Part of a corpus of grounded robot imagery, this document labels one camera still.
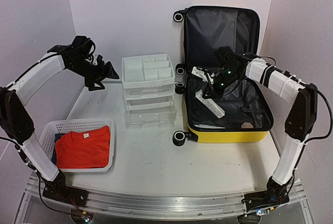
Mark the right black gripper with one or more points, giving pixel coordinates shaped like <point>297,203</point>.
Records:
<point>211,90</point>

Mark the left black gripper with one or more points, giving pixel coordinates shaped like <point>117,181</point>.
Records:
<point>102,73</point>

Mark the white plastic drawer organizer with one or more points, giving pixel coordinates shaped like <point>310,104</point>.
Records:
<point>148,87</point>

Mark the yellow Pikachu hard-shell suitcase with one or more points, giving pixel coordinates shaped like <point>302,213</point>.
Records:
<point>214,39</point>

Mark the white perforated plastic basket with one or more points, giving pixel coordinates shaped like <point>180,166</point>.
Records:
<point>55,129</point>

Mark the orange garment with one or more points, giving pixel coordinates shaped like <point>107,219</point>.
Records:
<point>83,150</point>

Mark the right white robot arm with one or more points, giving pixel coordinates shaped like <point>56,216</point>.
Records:
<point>302,101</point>

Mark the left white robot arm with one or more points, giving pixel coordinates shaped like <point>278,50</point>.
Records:
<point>78,57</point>

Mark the pink card in suitcase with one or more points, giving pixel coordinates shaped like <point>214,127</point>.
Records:
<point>247,125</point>

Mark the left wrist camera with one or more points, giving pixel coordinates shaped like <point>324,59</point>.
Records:
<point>97,59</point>

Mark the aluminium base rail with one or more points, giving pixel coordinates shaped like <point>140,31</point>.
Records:
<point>35,208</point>

